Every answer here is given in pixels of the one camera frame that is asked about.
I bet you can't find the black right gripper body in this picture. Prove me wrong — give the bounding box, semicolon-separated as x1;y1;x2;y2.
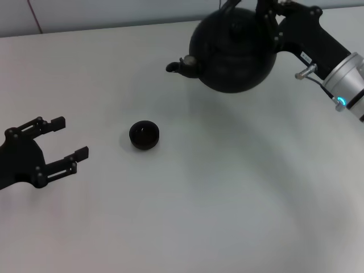
274;5;352;82

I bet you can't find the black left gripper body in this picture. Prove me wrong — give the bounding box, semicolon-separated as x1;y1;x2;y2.
0;127;48;191

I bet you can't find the black round teapot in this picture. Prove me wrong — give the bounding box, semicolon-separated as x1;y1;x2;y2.
166;0;278;94

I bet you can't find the small black teacup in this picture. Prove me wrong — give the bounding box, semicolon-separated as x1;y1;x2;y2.
129;120;160;151

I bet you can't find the black teapot lid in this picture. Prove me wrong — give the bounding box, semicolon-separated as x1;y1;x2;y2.
218;15;257;40

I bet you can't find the silver cylindrical connector plug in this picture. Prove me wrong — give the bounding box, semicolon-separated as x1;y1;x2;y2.
295;64;318;80

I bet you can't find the thin grey cable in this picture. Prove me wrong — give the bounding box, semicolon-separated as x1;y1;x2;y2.
311;75;339;100

